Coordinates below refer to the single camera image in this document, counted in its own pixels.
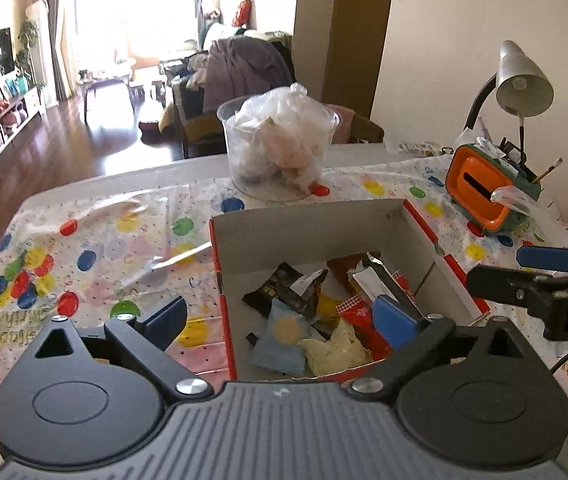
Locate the clear plastic sheet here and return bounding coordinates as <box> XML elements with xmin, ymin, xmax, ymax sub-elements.
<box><xmin>78</xmin><ymin>195</ymin><xmax>215</xmax><ymax>282</ymax></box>

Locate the dark floor cushion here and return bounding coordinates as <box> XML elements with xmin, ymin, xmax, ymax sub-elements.
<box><xmin>138</xmin><ymin>118</ymin><xmax>165</xmax><ymax>146</ymax></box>

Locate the white standing air conditioner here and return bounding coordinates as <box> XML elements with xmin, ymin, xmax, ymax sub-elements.
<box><xmin>26</xmin><ymin>0</ymin><xmax>55</xmax><ymax>107</ymax></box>

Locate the pale yellow snack packet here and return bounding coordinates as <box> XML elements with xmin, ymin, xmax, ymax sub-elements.
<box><xmin>298</xmin><ymin>317</ymin><xmax>374</xmax><ymax>377</ymax></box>

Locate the dark red snack packet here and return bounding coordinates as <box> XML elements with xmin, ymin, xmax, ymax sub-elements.
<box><xmin>326</xmin><ymin>255</ymin><xmax>365</xmax><ymax>291</ymax></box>

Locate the red pillow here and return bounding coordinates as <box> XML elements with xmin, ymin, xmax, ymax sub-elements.
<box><xmin>231</xmin><ymin>0</ymin><xmax>254</xmax><ymax>29</ymax></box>

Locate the silver snack packet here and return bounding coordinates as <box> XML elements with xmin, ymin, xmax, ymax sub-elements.
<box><xmin>346</xmin><ymin>251</ymin><xmax>417</xmax><ymax>317</ymax></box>

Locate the dark wooden coffee table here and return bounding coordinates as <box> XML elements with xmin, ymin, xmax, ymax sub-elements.
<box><xmin>76</xmin><ymin>57</ymin><xmax>137</xmax><ymax>121</ymax></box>

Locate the paint brush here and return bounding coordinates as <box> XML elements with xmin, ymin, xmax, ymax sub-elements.
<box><xmin>530</xmin><ymin>158</ymin><xmax>564</xmax><ymax>185</ymax></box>

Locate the silver desk lamp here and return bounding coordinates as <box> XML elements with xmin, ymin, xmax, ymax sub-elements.
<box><xmin>464</xmin><ymin>40</ymin><xmax>555</xmax><ymax>162</ymax></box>

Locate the black snack packet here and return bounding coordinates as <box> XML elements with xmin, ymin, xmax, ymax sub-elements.
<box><xmin>241</xmin><ymin>261</ymin><xmax>330</xmax><ymax>322</ymax></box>

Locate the light blue snack packet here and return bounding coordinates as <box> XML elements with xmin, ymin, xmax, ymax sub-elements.
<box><xmin>246</xmin><ymin>300</ymin><xmax>326</xmax><ymax>375</ymax></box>

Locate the clear plastic round container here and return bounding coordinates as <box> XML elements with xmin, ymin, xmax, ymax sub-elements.
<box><xmin>216</xmin><ymin>94</ymin><xmax>341</xmax><ymax>204</ymax></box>

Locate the green potted plant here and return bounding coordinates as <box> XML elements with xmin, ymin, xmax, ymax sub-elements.
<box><xmin>14</xmin><ymin>20</ymin><xmax>47</xmax><ymax>92</ymax></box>

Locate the brown chair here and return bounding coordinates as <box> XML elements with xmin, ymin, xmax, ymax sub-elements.
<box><xmin>336</xmin><ymin>104</ymin><xmax>386</xmax><ymax>145</ymax></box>

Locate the balloon print tablecloth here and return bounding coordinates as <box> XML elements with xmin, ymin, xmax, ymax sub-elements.
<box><xmin>0</xmin><ymin>155</ymin><xmax>568</xmax><ymax>442</ymax></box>

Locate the crumpled clear plastic bag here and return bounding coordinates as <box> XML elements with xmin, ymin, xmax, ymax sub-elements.
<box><xmin>234</xmin><ymin>84</ymin><xmax>337</xmax><ymax>197</ymax></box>

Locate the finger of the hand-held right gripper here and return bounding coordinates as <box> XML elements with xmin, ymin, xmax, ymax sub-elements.
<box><xmin>516</xmin><ymin>244</ymin><xmax>568</xmax><ymax>274</ymax></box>
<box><xmin>466</xmin><ymin>263</ymin><xmax>551</xmax><ymax>311</ymax></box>

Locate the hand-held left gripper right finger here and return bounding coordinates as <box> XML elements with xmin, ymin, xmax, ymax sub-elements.
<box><xmin>349</xmin><ymin>295</ymin><xmax>548</xmax><ymax>402</ymax></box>

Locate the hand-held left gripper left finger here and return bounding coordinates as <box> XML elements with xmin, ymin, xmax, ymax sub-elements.
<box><xmin>14</xmin><ymin>295</ymin><xmax>215</xmax><ymax>402</ymax></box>

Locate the grey curtain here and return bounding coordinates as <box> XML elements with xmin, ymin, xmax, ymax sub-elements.
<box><xmin>189</xmin><ymin>0</ymin><xmax>223</xmax><ymax>51</ymax></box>
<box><xmin>44</xmin><ymin>0</ymin><xmax>80</xmax><ymax>102</ymax></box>

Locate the brown wooden door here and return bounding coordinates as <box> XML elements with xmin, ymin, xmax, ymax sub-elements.
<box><xmin>293</xmin><ymin>0</ymin><xmax>397</xmax><ymax>134</ymax></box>

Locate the dark sofa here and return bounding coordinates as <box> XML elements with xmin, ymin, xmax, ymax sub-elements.
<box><xmin>171</xmin><ymin>22</ymin><xmax>295</xmax><ymax>159</ymax></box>

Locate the translucent plastic bag tip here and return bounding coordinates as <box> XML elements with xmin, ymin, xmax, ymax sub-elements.
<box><xmin>489</xmin><ymin>184</ymin><xmax>536</xmax><ymax>217</ymax></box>

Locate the red cardboard box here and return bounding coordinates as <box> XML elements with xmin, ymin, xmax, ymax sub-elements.
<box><xmin>208</xmin><ymin>198</ymin><xmax>493</xmax><ymax>384</ymax></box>

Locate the grey blanket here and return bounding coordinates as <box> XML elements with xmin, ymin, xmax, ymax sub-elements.
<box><xmin>206</xmin><ymin>37</ymin><xmax>293</xmax><ymax>111</ymax></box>

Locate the wooden television cabinet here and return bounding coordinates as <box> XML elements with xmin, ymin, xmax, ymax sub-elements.
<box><xmin>0</xmin><ymin>85</ymin><xmax>47</xmax><ymax>202</ymax></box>

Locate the red printed snack packet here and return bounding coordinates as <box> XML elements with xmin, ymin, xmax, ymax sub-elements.
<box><xmin>336</xmin><ymin>294</ymin><xmax>396</xmax><ymax>361</ymax></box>

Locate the bright yellow snack packet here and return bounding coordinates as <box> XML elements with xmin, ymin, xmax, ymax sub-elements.
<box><xmin>316</xmin><ymin>292</ymin><xmax>346</xmax><ymax>322</ymax></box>

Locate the orange green tissue box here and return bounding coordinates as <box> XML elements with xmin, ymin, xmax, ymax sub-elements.
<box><xmin>445</xmin><ymin>142</ymin><xmax>543</xmax><ymax>235</ymax></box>

